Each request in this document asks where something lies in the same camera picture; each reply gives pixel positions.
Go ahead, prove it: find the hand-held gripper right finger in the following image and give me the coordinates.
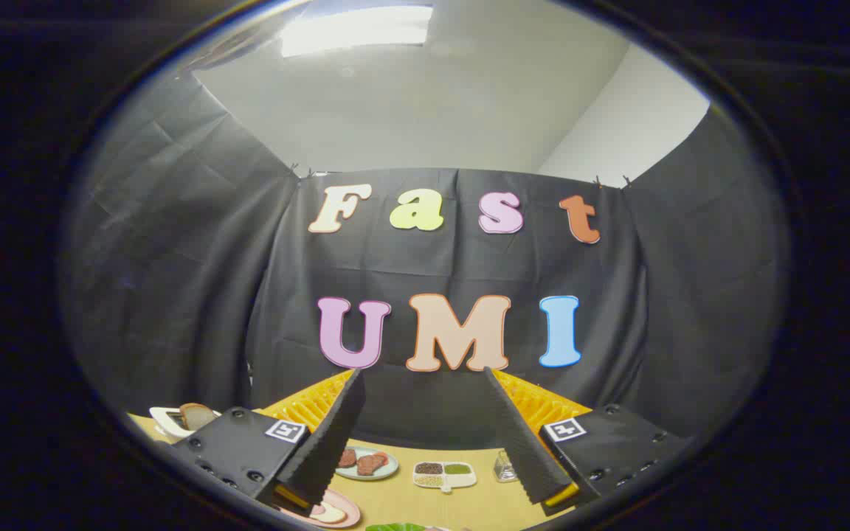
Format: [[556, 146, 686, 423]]
[[483, 366, 691, 517]]

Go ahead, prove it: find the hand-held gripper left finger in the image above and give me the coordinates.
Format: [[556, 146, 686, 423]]
[[171, 367, 368, 517]]

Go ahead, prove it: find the plain white bread slice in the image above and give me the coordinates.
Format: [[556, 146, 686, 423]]
[[179, 403, 217, 431]]

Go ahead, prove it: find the pink round plate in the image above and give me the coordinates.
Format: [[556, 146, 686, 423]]
[[277, 488, 362, 530]]

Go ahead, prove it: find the light blue oval plate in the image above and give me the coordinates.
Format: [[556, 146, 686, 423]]
[[335, 446, 399, 482]]

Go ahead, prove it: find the white divided dish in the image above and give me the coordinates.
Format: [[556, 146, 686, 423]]
[[412, 462, 477, 493]]

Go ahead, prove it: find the cream white toaster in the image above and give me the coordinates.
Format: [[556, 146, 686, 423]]
[[149, 406, 221, 443]]

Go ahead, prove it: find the ceiling light panel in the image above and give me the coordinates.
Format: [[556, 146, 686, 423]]
[[280, 6, 435, 58]]

